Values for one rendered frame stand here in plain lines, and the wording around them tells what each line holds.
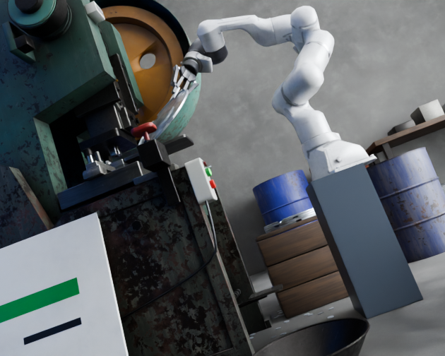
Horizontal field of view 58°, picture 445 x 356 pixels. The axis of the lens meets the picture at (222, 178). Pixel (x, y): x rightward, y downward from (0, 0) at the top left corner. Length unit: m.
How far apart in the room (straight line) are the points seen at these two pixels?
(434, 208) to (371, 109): 3.06
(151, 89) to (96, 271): 1.05
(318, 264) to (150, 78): 1.17
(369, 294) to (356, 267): 0.09
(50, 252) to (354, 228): 0.95
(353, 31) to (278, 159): 1.79
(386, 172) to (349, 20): 3.59
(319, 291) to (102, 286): 0.89
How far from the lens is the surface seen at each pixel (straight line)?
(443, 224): 2.11
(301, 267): 1.73
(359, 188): 1.35
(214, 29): 1.76
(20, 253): 1.42
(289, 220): 1.77
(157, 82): 2.04
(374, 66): 5.22
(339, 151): 1.39
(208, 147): 4.94
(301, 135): 1.42
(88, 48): 1.56
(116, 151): 1.60
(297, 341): 1.18
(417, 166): 2.09
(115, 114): 1.57
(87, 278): 1.29
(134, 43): 2.17
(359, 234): 1.34
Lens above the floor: 0.33
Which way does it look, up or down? 10 degrees up
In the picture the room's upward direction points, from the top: 20 degrees counter-clockwise
